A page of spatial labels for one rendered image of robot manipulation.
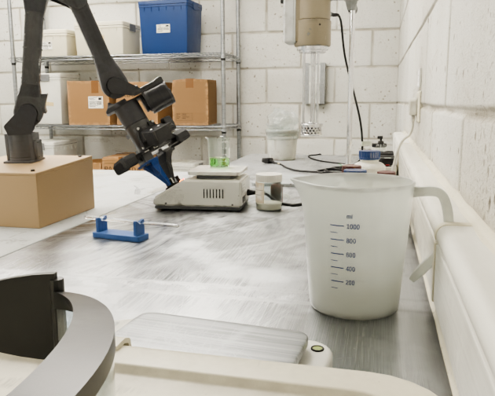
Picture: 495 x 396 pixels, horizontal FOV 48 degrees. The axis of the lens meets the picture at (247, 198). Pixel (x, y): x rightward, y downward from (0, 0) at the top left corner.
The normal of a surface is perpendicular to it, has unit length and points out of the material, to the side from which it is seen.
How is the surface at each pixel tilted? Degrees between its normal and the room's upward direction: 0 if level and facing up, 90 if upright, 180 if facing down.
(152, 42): 92
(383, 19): 90
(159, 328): 0
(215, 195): 90
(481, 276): 0
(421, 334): 0
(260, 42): 90
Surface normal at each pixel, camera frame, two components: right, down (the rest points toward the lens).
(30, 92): 0.33, -0.31
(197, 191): -0.14, 0.17
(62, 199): 0.97, 0.04
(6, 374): 0.00, -0.98
